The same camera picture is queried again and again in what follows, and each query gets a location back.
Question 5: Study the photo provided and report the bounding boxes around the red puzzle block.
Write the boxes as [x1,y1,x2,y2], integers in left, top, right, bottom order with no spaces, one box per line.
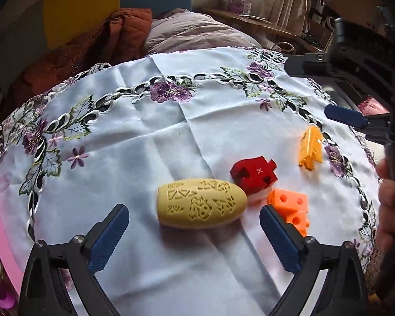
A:
[230,157,279,195]

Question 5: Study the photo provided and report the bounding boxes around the wooden bedside desk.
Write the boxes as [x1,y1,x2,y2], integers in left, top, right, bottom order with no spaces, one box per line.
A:
[197,7,320,53]

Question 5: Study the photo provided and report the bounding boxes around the person's right hand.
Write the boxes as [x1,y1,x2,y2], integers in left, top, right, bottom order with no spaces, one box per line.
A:
[375,157,395,254]

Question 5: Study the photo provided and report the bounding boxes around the grey yellow blue headboard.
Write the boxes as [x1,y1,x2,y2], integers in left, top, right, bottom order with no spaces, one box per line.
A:
[0,0,193,70]

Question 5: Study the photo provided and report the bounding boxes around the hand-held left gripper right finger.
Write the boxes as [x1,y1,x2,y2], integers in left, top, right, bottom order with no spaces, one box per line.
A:
[259,205,371,316]

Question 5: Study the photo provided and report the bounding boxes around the purple box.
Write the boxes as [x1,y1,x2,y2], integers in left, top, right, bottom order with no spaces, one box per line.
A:
[221,0,252,14]

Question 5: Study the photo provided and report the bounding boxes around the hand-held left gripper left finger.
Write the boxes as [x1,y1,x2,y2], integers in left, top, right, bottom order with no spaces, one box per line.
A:
[18,203,130,316]

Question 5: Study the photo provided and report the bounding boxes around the pale pink duvet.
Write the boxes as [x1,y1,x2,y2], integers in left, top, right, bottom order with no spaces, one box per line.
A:
[145,9,264,55]

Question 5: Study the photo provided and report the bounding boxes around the beige carved egg toy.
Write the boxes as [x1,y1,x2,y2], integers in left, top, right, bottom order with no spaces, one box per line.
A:
[157,178,248,230]

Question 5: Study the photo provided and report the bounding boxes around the translucent yellow toy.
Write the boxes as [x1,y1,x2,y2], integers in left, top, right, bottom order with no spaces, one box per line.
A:
[298,126,325,172]

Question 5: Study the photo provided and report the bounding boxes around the pink tray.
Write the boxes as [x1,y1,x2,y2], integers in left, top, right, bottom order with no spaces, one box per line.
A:
[0,175,23,295]

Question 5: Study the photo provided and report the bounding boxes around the rust orange jacket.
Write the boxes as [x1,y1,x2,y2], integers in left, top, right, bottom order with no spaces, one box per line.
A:
[23,7,153,89]

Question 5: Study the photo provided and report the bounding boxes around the orange cheese block toy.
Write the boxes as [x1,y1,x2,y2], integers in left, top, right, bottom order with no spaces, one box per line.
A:
[267,188,310,238]

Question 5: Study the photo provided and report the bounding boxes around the white embroidered floral tablecloth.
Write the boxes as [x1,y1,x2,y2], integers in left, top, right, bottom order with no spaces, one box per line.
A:
[0,47,382,316]

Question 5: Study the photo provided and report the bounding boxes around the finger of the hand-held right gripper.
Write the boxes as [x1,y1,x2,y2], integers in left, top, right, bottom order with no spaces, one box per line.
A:
[324,104,392,139]
[284,53,336,77]

